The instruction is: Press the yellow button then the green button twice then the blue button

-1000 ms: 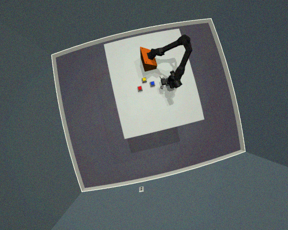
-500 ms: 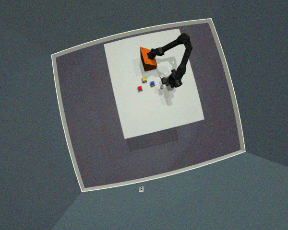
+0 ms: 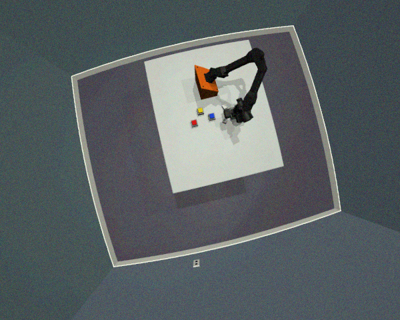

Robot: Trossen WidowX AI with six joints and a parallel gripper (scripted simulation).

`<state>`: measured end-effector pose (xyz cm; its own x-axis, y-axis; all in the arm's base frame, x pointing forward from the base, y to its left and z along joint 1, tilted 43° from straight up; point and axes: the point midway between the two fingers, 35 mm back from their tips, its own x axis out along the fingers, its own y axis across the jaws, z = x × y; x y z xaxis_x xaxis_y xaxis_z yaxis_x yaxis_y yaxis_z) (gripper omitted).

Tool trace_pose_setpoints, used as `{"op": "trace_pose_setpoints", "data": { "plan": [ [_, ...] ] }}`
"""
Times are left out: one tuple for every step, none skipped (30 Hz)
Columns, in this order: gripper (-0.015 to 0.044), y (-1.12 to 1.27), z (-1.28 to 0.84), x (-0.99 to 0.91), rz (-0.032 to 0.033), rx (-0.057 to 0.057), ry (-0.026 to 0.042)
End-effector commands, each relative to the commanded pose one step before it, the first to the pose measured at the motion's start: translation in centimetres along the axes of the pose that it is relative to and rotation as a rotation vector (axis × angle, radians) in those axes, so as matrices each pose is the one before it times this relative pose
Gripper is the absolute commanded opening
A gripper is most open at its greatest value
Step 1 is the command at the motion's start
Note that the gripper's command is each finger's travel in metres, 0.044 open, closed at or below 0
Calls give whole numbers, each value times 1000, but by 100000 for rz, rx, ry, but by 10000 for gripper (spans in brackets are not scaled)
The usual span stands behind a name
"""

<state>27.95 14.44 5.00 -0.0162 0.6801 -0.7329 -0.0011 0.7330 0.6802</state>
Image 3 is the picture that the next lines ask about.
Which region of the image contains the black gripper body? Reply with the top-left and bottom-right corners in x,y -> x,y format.
223,107 -> 240,119

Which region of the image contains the blue button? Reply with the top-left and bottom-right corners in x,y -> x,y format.
208,113 -> 216,121

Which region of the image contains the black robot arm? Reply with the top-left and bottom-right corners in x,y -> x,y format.
204,47 -> 267,123

